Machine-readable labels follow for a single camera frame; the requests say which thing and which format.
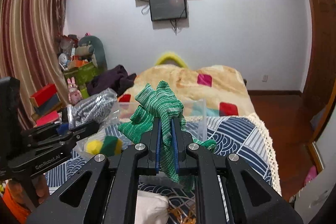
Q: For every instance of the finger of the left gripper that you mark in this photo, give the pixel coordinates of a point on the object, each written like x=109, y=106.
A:
x=83, y=131
x=62, y=128

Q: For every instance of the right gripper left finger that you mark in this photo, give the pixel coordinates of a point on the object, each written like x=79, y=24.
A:
x=158, y=145

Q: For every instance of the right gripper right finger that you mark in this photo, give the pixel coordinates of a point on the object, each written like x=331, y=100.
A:
x=174, y=134

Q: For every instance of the green knitted cloth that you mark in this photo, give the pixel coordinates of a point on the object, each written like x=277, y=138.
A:
x=161, y=103

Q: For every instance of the yellow plush ball toy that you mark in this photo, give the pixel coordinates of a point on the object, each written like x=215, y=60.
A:
x=93, y=147

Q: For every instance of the clear plastic storage bin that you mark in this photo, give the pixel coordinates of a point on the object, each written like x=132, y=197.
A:
x=194, y=113

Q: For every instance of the green yellow sponge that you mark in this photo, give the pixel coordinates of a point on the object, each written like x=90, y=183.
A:
x=111, y=146

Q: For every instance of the grey cloth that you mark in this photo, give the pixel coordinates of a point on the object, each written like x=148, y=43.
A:
x=95, y=108

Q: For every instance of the white drawstring pouch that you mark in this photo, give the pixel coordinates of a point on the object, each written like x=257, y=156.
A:
x=151, y=208

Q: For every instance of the person's left hand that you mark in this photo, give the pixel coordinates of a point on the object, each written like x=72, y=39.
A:
x=41, y=187

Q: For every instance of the red book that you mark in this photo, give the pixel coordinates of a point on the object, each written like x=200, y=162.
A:
x=49, y=118

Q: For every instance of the pink rabbit doll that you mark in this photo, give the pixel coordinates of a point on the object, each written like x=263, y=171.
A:
x=74, y=95

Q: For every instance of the red box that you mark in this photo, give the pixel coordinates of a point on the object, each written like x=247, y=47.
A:
x=43, y=95

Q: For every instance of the green bottle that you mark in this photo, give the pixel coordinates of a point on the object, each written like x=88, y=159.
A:
x=84, y=92

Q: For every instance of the beige fleece blanket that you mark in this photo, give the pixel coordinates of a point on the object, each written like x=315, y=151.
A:
x=222, y=88

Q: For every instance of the green storage box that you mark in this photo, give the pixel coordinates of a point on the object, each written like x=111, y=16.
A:
x=83, y=74

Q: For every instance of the dark purple clothes pile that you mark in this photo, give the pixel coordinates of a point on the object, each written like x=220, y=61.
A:
x=117, y=79

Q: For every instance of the blue white patterned bedspread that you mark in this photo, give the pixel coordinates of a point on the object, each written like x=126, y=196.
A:
x=247, y=137

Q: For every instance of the yellow green pillow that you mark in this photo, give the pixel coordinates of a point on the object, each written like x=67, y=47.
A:
x=171, y=58

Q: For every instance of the green dinosaur plush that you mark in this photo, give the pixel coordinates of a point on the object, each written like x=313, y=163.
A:
x=92, y=47

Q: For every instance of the striped brown curtain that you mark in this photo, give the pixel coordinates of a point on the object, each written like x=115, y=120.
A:
x=30, y=34

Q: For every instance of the wooden door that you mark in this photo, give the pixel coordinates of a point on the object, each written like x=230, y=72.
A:
x=321, y=74

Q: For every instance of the small black wall monitor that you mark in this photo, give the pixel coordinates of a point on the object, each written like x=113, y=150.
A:
x=167, y=9

